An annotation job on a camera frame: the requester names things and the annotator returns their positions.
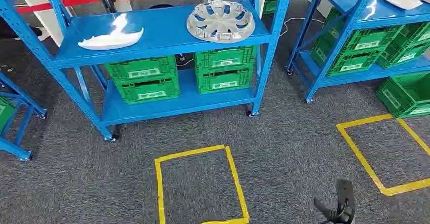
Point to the silver wheel hubcap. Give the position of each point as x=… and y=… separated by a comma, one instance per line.
x=220, y=21

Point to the green plastic crate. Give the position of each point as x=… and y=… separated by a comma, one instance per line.
x=223, y=58
x=141, y=68
x=349, y=63
x=147, y=91
x=406, y=95
x=403, y=56
x=270, y=3
x=366, y=38
x=5, y=111
x=223, y=81
x=416, y=34

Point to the blue steel shelf rack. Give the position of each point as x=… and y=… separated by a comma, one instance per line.
x=20, y=98
x=161, y=31
x=386, y=12

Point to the yellow floor tape square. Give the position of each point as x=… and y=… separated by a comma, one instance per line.
x=159, y=189
x=361, y=162

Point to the black stanchion post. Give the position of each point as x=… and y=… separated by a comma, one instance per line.
x=107, y=0

